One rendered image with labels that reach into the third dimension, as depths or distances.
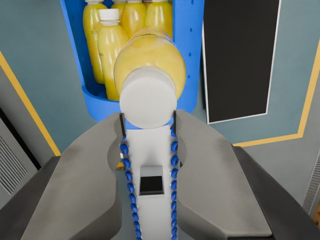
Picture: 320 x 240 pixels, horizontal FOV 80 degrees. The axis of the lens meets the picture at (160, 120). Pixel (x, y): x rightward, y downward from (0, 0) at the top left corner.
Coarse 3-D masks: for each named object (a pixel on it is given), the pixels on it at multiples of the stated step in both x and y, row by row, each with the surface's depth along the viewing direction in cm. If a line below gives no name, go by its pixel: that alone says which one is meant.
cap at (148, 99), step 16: (128, 80) 13; (144, 80) 12; (160, 80) 12; (128, 96) 12; (144, 96) 13; (160, 96) 13; (128, 112) 13; (144, 112) 13; (160, 112) 13; (144, 128) 14
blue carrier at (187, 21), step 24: (72, 0) 41; (192, 0) 32; (72, 24) 41; (192, 24) 34; (72, 48) 41; (192, 48) 36; (192, 72) 39; (96, 96) 40; (192, 96) 43; (96, 120) 43
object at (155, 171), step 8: (144, 168) 85; (152, 168) 85; (160, 168) 85; (144, 176) 81; (152, 176) 79; (160, 176) 79; (144, 184) 76; (152, 184) 76; (160, 184) 75; (144, 192) 73; (152, 192) 73; (160, 192) 74
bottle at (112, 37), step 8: (104, 24) 39; (112, 24) 39; (104, 32) 39; (112, 32) 39; (120, 32) 39; (104, 40) 39; (112, 40) 39; (120, 40) 39; (128, 40) 41; (104, 48) 40; (112, 48) 39; (120, 48) 40; (104, 56) 40; (112, 56) 40; (104, 64) 42; (112, 64) 41; (104, 72) 43; (112, 72) 42; (104, 80) 44; (112, 80) 43; (112, 88) 44; (112, 96) 45
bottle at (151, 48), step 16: (144, 32) 20; (160, 32) 22; (128, 48) 16; (144, 48) 15; (160, 48) 16; (176, 48) 18; (128, 64) 15; (144, 64) 15; (160, 64) 15; (176, 64) 16; (176, 80) 15; (176, 96) 16
